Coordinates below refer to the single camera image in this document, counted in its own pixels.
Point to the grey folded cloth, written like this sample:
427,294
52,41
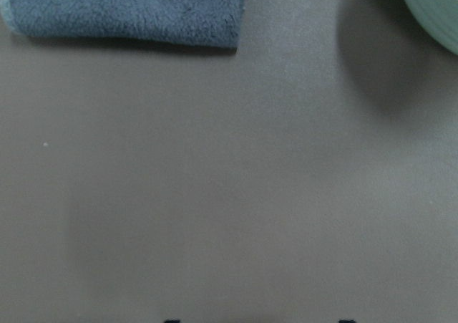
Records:
203,23

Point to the mint green bowl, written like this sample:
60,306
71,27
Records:
439,20

